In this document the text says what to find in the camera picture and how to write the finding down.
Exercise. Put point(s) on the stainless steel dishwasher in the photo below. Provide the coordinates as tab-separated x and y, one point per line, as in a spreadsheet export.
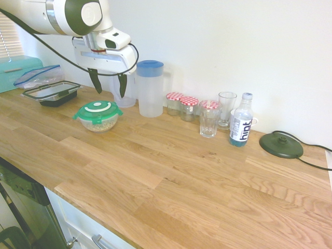
39	207

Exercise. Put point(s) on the dark green chair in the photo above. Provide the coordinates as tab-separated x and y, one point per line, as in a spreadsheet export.
15	230

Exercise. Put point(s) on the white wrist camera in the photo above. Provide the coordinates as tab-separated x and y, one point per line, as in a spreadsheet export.
116	39

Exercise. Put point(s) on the clear zip bag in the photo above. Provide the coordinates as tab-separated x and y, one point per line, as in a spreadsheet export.
39	77

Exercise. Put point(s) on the rectangular container with clip lid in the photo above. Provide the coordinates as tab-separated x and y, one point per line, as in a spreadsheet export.
52	90

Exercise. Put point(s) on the window blind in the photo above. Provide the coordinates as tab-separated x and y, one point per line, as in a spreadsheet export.
10	44

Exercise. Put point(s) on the faceted glass tumbler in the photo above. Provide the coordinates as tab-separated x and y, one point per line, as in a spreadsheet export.
208	128

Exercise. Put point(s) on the green round container lid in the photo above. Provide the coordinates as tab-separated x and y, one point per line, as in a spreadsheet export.
97	110

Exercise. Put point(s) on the glass jar red checkered lid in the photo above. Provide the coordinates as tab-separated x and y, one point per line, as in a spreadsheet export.
210	104
173	103
188	111

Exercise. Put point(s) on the dark green kettle base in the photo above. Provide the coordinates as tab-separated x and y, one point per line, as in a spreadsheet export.
275	147
315	145

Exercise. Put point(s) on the clear plastic bowl with cereal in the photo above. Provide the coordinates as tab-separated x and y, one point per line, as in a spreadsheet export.
98	127

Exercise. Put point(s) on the hint water bottle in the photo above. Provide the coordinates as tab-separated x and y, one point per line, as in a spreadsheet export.
241	124

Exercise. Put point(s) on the clear jug with dark lid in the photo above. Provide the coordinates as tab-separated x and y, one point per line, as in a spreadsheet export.
130	96

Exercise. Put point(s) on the white mug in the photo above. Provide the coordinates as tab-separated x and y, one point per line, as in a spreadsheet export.
233	114

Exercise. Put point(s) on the teal bread box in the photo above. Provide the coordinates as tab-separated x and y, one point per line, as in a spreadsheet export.
10	75

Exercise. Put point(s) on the clear pitcher with blue lid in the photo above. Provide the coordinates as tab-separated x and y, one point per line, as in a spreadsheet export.
150	96

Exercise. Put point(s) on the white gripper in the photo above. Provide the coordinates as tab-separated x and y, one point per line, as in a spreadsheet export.
103	61

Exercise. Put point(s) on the silver cabinet knob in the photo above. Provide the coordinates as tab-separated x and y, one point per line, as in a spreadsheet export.
71	242

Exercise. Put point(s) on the tall footed drinking glass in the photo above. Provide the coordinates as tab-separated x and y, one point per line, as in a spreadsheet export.
227	109

